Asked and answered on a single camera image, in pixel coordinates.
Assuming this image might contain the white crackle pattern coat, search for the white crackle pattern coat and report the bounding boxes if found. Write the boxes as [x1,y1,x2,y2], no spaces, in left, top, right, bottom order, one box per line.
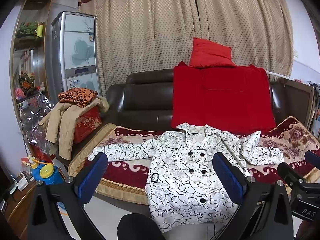
[88,123,284,232]

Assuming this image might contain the blue yellow toy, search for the blue yellow toy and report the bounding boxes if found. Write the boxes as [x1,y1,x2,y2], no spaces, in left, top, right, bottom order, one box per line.
[28,155,63,185]

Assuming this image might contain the black knee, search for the black knee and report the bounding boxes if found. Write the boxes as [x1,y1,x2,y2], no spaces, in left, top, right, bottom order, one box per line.
[117,213,165,240]

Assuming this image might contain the floral red beige blanket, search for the floral red beige blanket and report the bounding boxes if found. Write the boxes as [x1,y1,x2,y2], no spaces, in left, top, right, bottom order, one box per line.
[68,116,319,205]

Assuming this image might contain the large red cushion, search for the large red cushion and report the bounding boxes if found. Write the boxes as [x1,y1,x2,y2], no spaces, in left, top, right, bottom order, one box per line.
[171,63,276,135]

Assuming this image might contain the clear plastic wrap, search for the clear plastic wrap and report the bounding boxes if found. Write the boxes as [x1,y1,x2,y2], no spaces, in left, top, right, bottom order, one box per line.
[18,92,54,156]

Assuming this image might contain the orange black patterned cloth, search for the orange black patterned cloth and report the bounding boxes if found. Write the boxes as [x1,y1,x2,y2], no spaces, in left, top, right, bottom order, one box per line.
[57,88,98,108]

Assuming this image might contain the orange artificial flowers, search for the orange artificial flowers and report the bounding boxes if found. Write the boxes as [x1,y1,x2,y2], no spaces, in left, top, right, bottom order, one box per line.
[18,71,35,93]

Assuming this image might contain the small red pillow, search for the small red pillow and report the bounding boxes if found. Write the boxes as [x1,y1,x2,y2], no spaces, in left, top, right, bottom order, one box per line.
[189,37,235,68]

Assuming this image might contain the silver floor air conditioner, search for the silver floor air conditioner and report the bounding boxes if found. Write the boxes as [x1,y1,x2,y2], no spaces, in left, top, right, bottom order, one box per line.
[51,11,101,95]

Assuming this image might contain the wooden display shelf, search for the wooden display shelf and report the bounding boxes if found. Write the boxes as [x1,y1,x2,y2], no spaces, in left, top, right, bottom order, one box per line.
[9,0,53,156]

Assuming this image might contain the green plant ornament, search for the green plant ornament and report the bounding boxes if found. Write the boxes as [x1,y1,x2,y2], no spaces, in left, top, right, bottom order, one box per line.
[16,21,44,37]

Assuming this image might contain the beige dotted curtain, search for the beige dotted curtain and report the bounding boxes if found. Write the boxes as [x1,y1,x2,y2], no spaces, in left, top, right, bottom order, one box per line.
[78,0,293,94]

